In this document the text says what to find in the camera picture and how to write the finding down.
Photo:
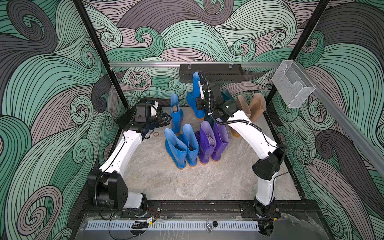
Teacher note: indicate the aluminium rail back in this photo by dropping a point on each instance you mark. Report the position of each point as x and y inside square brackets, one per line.
[152, 64]

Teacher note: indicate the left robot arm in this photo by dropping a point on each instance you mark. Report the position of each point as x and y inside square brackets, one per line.
[106, 185]

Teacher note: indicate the black case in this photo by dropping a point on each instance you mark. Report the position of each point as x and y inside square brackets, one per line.
[126, 121]

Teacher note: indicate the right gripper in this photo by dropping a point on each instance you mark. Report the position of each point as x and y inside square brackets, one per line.
[199, 101]

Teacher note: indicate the aluminium rail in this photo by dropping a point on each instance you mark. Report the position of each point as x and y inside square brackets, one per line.
[152, 64]
[357, 109]

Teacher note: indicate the beige boot back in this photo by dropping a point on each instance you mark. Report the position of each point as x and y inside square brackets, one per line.
[243, 105]

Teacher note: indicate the teal boot back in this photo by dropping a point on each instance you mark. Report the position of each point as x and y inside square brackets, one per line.
[209, 117]

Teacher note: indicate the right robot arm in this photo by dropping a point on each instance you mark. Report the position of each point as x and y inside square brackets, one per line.
[224, 112]

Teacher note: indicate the purple boot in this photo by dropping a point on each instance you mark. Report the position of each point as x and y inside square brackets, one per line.
[207, 142]
[222, 141]

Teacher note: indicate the aluminium rail right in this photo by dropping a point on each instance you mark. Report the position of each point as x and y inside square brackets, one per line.
[357, 109]

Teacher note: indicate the large blue boot front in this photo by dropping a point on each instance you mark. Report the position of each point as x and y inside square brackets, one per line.
[190, 140]

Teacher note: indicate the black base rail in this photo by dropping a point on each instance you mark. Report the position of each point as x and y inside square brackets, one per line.
[163, 209]

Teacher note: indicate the teal boot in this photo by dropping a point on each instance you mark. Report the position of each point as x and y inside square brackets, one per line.
[227, 96]
[209, 117]

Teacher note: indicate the black wall shelf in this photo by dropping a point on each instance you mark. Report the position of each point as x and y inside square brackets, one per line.
[219, 73]

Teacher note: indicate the white slotted cable duct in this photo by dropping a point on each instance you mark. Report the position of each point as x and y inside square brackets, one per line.
[177, 225]

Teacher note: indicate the beige boot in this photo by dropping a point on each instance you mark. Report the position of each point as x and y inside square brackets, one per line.
[243, 105]
[257, 106]

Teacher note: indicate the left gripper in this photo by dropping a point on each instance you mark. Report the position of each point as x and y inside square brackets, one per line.
[162, 117]

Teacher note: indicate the small blue boot orange sole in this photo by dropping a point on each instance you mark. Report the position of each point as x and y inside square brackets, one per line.
[176, 114]

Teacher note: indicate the clear mesh wall bin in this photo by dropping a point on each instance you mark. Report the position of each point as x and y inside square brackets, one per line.
[293, 83]

